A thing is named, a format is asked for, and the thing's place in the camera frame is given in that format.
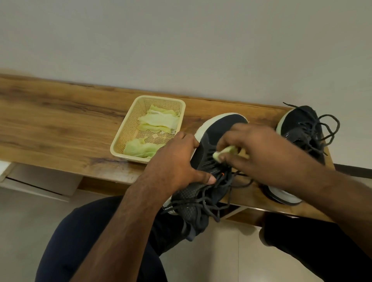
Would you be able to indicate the person's right hand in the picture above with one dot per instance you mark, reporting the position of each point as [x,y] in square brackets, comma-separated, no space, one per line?
[270,157]

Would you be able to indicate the person's left hand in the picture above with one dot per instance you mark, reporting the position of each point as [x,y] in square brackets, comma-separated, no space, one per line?
[174,168]

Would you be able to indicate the grey shoelace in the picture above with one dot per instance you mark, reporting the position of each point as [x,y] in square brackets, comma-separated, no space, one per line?
[319,130]
[203,200]

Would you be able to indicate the dark sneaker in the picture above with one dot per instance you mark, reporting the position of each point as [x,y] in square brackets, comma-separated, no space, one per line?
[296,119]
[221,125]

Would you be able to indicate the person's right forearm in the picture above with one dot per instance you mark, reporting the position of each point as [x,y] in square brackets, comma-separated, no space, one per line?
[343,203]

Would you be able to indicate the person's left forearm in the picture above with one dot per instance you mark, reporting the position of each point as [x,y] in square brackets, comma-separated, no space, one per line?
[122,241]

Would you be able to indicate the cream plastic mesh basket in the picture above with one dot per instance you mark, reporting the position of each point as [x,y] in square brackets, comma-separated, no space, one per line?
[125,136]

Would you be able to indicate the dark baseboard strip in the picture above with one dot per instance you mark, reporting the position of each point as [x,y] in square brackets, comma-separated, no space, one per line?
[354,171]

